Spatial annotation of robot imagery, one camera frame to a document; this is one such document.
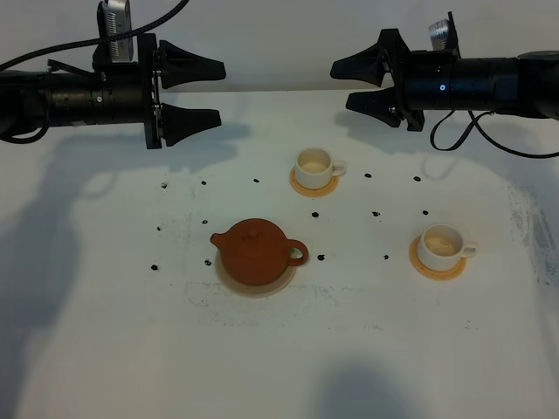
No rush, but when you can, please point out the braided black camera cable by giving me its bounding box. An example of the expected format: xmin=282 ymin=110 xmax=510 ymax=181
xmin=0 ymin=0 xmax=191 ymax=73

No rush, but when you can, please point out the white teacup near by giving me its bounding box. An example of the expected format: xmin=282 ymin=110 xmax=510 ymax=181
xmin=417 ymin=223 xmax=479 ymax=271

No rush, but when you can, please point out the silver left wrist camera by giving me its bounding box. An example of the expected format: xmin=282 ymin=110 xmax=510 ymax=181
xmin=97 ymin=0 xmax=134 ymax=64

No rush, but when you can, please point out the orange coaster far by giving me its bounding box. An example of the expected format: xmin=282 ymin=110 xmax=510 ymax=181
xmin=289 ymin=168 xmax=339 ymax=198

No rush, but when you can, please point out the thin black right cable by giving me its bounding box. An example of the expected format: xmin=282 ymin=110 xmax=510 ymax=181
xmin=430 ymin=108 xmax=559 ymax=158

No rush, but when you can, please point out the beige round teapot coaster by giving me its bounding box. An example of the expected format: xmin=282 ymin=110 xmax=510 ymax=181
xmin=214 ymin=251 xmax=297 ymax=299

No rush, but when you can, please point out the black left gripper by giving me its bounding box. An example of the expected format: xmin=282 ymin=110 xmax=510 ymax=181
xmin=90 ymin=33 xmax=226 ymax=149

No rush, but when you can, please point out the brown clay teapot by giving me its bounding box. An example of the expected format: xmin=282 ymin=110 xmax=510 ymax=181
xmin=210 ymin=218 xmax=309 ymax=286

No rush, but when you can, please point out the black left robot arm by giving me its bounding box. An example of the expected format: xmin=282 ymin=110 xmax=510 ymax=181
xmin=1 ymin=34 xmax=226 ymax=149

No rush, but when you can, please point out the orange coaster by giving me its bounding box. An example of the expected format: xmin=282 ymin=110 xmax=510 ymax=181
xmin=289 ymin=168 xmax=339 ymax=198
xmin=409 ymin=237 xmax=467 ymax=281

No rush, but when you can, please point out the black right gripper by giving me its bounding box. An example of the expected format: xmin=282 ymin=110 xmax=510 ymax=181
xmin=330 ymin=13 xmax=460 ymax=131

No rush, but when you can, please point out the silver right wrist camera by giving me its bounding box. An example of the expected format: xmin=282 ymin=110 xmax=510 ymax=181
xmin=428 ymin=19 xmax=450 ymax=51

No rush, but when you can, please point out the orange coaster near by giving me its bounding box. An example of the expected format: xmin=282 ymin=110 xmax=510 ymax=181
xmin=409 ymin=237 xmax=467 ymax=281

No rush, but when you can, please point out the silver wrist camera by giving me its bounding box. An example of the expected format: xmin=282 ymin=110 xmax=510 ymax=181
xmin=97 ymin=0 xmax=134 ymax=64
xmin=428 ymin=19 xmax=450 ymax=51

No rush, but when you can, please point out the white teacup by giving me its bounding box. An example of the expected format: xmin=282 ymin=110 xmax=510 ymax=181
xmin=417 ymin=223 xmax=479 ymax=271
xmin=294 ymin=148 xmax=347 ymax=189

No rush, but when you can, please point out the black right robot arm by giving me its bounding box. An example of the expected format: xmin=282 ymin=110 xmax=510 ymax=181
xmin=330 ymin=17 xmax=558 ymax=132

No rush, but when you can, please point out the white teacup far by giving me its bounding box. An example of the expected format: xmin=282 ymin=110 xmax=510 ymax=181
xmin=294 ymin=148 xmax=347 ymax=189

